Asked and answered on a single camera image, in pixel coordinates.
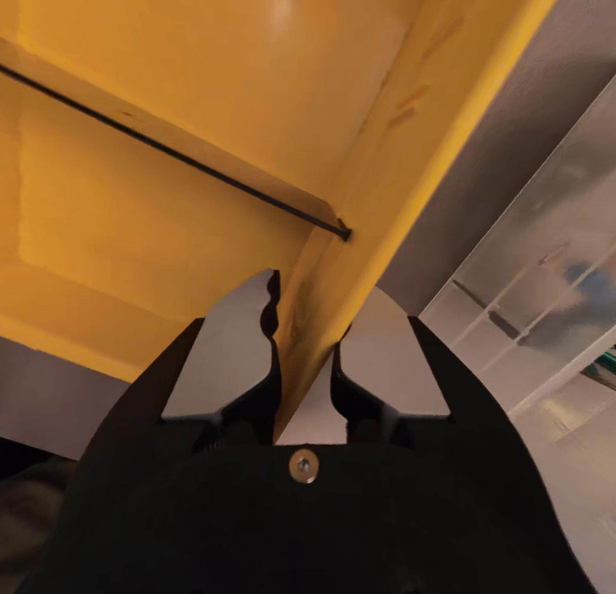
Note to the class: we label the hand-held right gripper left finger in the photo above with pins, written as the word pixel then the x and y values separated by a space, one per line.
pixel 221 363

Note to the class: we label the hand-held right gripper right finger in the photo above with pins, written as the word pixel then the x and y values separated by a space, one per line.
pixel 394 363

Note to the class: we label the clear plastic bin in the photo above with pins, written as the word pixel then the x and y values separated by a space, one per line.
pixel 553 209

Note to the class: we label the yellow plastic bin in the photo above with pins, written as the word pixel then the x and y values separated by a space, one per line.
pixel 192 98

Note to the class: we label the thin black rod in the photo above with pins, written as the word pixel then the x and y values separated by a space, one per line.
pixel 168 150

